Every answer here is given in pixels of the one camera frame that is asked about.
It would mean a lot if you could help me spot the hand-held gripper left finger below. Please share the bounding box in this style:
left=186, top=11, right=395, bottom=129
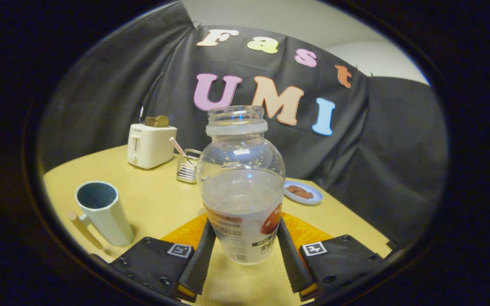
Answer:
left=109, top=212, right=217, bottom=303

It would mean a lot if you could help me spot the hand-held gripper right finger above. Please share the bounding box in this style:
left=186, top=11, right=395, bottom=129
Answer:
left=277, top=212, right=385, bottom=302

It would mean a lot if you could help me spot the clear plastic juice bottle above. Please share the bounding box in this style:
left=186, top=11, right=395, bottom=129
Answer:
left=196, top=105, right=286, bottom=266

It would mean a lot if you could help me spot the pale green cup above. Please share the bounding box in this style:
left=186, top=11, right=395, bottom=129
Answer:
left=67, top=181, right=135, bottom=250

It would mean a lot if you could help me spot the light blue plate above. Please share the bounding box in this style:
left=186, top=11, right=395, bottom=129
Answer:
left=283, top=181, right=323, bottom=205

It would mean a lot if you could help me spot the wooden table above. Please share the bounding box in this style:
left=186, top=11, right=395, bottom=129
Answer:
left=43, top=144, right=392, bottom=306

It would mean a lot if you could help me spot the white toaster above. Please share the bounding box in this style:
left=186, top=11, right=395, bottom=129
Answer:
left=127, top=123, right=177, bottom=170

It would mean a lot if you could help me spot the brown toast slice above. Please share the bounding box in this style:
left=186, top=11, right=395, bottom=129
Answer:
left=145, top=115, right=170, bottom=128

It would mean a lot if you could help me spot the metal wire basket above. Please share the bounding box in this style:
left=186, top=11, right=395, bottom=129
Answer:
left=176, top=149, right=202, bottom=184

